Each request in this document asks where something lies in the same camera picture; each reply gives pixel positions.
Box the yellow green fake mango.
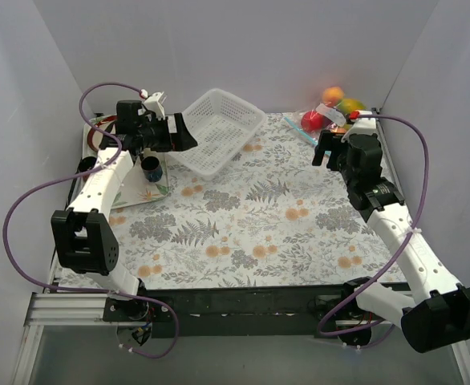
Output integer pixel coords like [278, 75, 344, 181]
[336, 98, 367, 116]

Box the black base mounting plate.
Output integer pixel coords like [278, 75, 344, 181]
[103, 279, 361, 338]

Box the red fake apple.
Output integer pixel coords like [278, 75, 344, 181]
[300, 110, 324, 132]

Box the floral table mat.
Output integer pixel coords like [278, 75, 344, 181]
[108, 114, 390, 290]

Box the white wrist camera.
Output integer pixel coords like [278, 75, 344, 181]
[140, 89, 167, 120]
[342, 110, 377, 141]

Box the aluminium frame rail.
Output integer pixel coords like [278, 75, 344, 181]
[12, 291, 111, 384]

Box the orange black cup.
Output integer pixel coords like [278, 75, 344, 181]
[76, 156, 97, 173]

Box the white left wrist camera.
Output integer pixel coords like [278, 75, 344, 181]
[140, 89, 167, 120]

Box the floral serving tray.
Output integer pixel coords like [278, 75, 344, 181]
[82, 124, 169, 209]

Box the orange fake fruit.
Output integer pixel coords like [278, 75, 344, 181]
[322, 87, 345, 106]

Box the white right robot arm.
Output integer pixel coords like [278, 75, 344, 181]
[312, 130, 470, 353]

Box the white plastic mesh basket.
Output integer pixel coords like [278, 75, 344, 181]
[169, 88, 267, 180]

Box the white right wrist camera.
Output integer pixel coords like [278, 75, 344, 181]
[342, 110, 377, 141]

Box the red rimmed plate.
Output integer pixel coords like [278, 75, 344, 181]
[86, 115, 116, 152]

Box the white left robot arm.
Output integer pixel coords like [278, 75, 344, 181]
[51, 100, 197, 321]

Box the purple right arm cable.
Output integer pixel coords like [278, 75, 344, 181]
[317, 112, 429, 349]

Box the clear zip top bag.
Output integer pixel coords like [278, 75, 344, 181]
[284, 89, 350, 146]

